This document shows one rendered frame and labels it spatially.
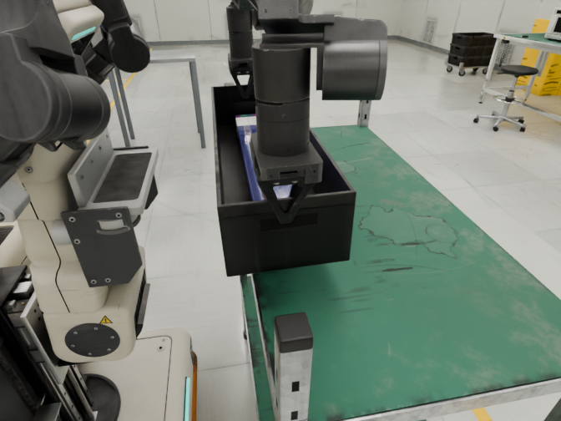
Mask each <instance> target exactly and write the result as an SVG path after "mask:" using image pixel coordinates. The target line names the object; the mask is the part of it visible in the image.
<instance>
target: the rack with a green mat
mask: <svg viewBox="0 0 561 421"><path fill-rule="evenodd" d="M370 112H371V100H360V102H359V109H358V116H357V124H354V125H340V126H327V127H314V128H312V129H313V131H314V132H315V134H316V135H317V137H318V138H319V140H320V141H321V142H322V144H323V145H324V146H325V148H326V149H327V151H328V152H329V154H330V155H331V157H332V158H333V160H334V161H335V162H336V163H337V165H338V166H339V168H340V169H341V171H342V172H343V174H344V175H345V177H346V178H347V179H348V180H349V182H350V183H351V185H352V186H353V188H354V189H355V191H356V203H355V211H354V220H353V228H352V237H351V252H350V260H349V261H339V262H332V263H326V264H320V265H314V266H302V267H296V268H290V269H283V270H277V271H266V272H259V273H253V274H250V276H247V275H240V292H241V303H242V313H243V323H244V331H243V335H244V339H245V340H247V341H248V348H249V354H250V367H251V374H252V380H253V387H254V394H255V406H256V413H257V419H258V421H427V418H435V417H439V416H443V415H448V414H452V413H460V412H464V411H468V410H473V409H477V408H485V407H489V406H493V405H498V404H502V403H509V402H513V401H518V400H522V399H526V398H534V397H538V396H543V395H547V394H551V393H559V392H561V300H560V299H559V298H558V297H557V296H556V295H555V294H554V293H552V292H551V291H550V290H549V289H548V288H547V287H546V286H545V285H544V284H543V283H542V282H541V281H540V280H539V279H537V278H536V277H535V276H534V275H533V274H532V273H531V272H529V271H528V270H527V269H526V268H525V267H524V266H523V265H521V264H520V263H519V262H518V261H517V260H516V259H515V258H513V257H512V256H511V255H510V254H509V253H508V252H507V251H505V250H504V249H503V248H502V247H501V246H500V245H499V244H498V243H497V242H496V241H495V240H494V239H493V238H492V237H490V236H489V235H488V234H487V233H486V232H485V231H484V230H482V229H481V228H480V227H479V226H478V225H477V224H476V223H474V222H473V221H472V220H471V219H470V218H469V217H468V216H466V215H465V214H464V213H463V212H462V211H461V210H460V209H458V208H457V207H456V206H455V205H454V204H453V203H452V202H451V201H450V200H449V199H448V198H447V197H446V196H445V195H443V194H442V193H441V192H440V191H439V190H438V189H437V188H435V187H434V186H433V185H432V184H431V183H430V182H429V181H427V180H426V179H425V178H424V177H423V176H422V175H420V174H419V173H418V172H417V171H416V170H415V169H414V168H413V167H411V166H410V165H409V164H408V163H407V162H406V161H405V160H404V159H403V158H402V157H401V156H400V155H399V154H398V153H396V152H395V151H394V150H393V149H392V148H391V147H390V146H388V145H387V144H386V143H385V142H384V141H383V140H382V139H380V138H379V137H378V136H377V135H376V134H375V133H374V132H372V131H371V130H370V129H369V128H368V125H369V118H370Z"/></svg>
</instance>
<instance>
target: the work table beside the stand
mask: <svg viewBox="0 0 561 421"><path fill-rule="evenodd" d="M180 62H189V64H190V77H191V83H192V90H193V96H194V103H195V116H196V123H197V129H198V134H200V141H201V148H202V149H203V148H206V145H205V132H204V125H203V117H202V110H201V102H200V89H199V82H198V75H197V68H196V62H195V56H194V53H193V51H192V49H177V50H158V51H150V61H149V63H180ZM114 72H115V75H116V79H117V82H118V86H119V92H120V96H121V100H122V104H123V107H124V114H125V118H126V121H127V125H128V129H129V135H130V139H135V136H134V129H133V125H132V121H131V118H130V114H129V107H128V103H127V99H126V96H125V92H124V85H123V81H122V78H121V73H120V70H119V68H117V67H114V71H113V70H111V71H110V72H109V73H108V76H109V82H110V86H111V89H112V93H113V96H114V102H115V106H116V110H117V114H118V117H119V123H120V127H121V130H122V134H123V137H124V143H125V147H130V146H131V145H130V142H129V135H128V131H127V128H126V124H125V120H124V114H123V110H122V106H121V103H120V99H119V93H118V89H117V85H116V82H115V78H114Z"/></svg>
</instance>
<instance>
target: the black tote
mask: <svg viewBox="0 0 561 421"><path fill-rule="evenodd" d="M211 100H212V117H213V135H214V152H215V186H216V203H217V212H218V218H219V224H220V235H221V241H222V247H223V253H224V259H225V270H226V275H227V277H229V276H240V275H247V274H253V273H259V272H266V271H277V270H283V269H290V268H296V267H302V266H314V265H320V264H326V263H332V262H339V261H349V260H350V252H351V237H352V228H353V220H354V211H355V203H356V191H355V189H354V188H353V186H352V185H351V183H350V182H349V180H348V179H347V178H346V177H345V175H344V174H343V172H342V171H341V169H340V168H339V166H338V165H337V163H336V162H335V161H334V160H333V158H332V157H331V155H330V154H329V152H328V151H327V149H326V148H325V146H324V145H323V144H322V142H321V141H320V140H319V138H318V137H317V135H316V134H315V132H314V131H313V129H312V128H311V127H310V142H311V143H312V145H313V146H314V148H315V149H316V151H317V153H318V154H319V156H320V157H321V158H322V160H323V169H322V181H321V182H318V183H315V184H314V185H313V186H312V188H311V190H310V191H309V193H308V194H307V196H306V198H305V199H304V200H303V201H302V203H301V206H300V208H299V209H298V211H297V212H296V215H295V217H294V219H293V221H292V222H291V223H284V224H281V223H280V222H279V220H278V218H277V217H276V215H275V212H274V211H273V210H272V208H271V206H270V204H269V202H268V200H256V201H251V200H250V193H249V189H248V185H247V180H246V176H245V168H244V164H243V160H242V155H241V151H240V143H239V140H238V135H237V131H236V125H235V115H241V114H255V107H256V105H255V89H254V84H253V86H252V89H251V91H250V96H249V98H248V99H243V98H242V96H241V94H240V91H239V90H238V88H237V86H236V85H226V86H214V87H211ZM293 198H294V196H293V197H286V198H278V199H277V200H278V202H279V203H280V206H281V208H282V210H283V211H284V212H287V211H288V210H289V208H290V205H291V202H292V200H293Z"/></svg>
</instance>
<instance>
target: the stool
mask: <svg viewBox="0 0 561 421"><path fill-rule="evenodd" d="M500 69H501V71H502V72H503V73H497V74H514V77H515V78H514V81H513V85H512V88H511V89H510V90H509V92H508V95H506V94H500V95H495V96H493V99H495V100H497V101H498V102H502V103H505V105H504V107H503V112H502V114H499V113H498V112H496V111H493V113H492V115H479V114H477V116H476V117H477V118H474V120H473V122H476V123H478V121H479V118H486V119H497V121H496V122H495V123H494V124H493V131H495V132H497V131H498V127H497V125H498V124H500V123H501V122H502V121H503V122H504V121H507V122H509V123H512V124H516V125H520V126H522V127H521V129H520V131H522V132H524V131H525V129H526V128H525V127H526V124H523V122H524V120H523V116H506V115H507V112H508V109H509V106H510V104H523V103H525V99H523V98H520V97H517V96H513V94H514V92H515V90H514V88H515V85H516V83H517V80H518V77H519V76H520V75H521V76H530V75H535V74H537V73H538V69H537V68H533V67H529V66H524V65H503V66H502V67H501V68H500ZM499 96H505V97H506V98H505V99H496V98H495V97H499ZM515 98H516V99H521V100H522V101H523V102H521V101H517V100H515ZM503 100H505V101H503ZM513 101H516V102H519V103H514V102H513ZM514 119H518V121H515V120H514Z"/></svg>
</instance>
